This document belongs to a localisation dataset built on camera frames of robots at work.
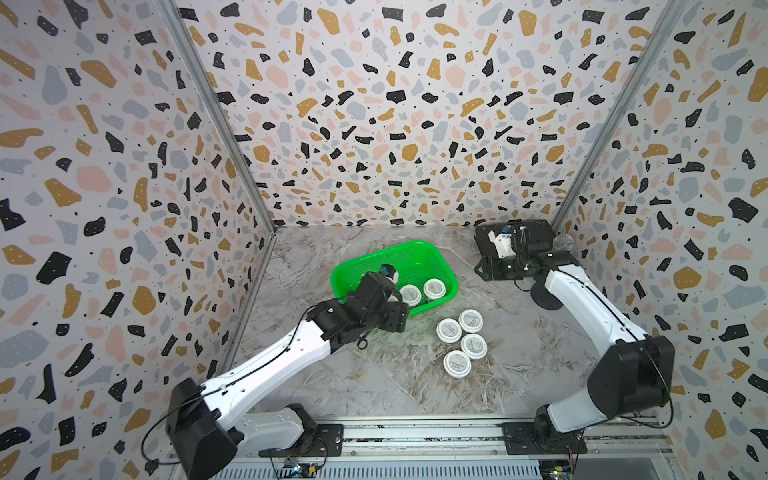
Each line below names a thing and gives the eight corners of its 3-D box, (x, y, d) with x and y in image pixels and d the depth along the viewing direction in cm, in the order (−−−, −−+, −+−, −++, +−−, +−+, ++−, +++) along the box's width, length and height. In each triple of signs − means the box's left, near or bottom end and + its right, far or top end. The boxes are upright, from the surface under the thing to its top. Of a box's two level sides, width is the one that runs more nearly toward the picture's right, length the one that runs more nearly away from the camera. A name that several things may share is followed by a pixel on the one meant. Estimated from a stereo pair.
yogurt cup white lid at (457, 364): (443, 383, 85) (446, 374, 79) (441, 360, 89) (444, 350, 83) (467, 383, 85) (473, 374, 79) (464, 360, 89) (469, 350, 83)
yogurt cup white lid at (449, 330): (436, 348, 91) (439, 338, 86) (435, 328, 95) (437, 318, 90) (459, 348, 91) (462, 338, 86) (456, 329, 95) (460, 318, 90)
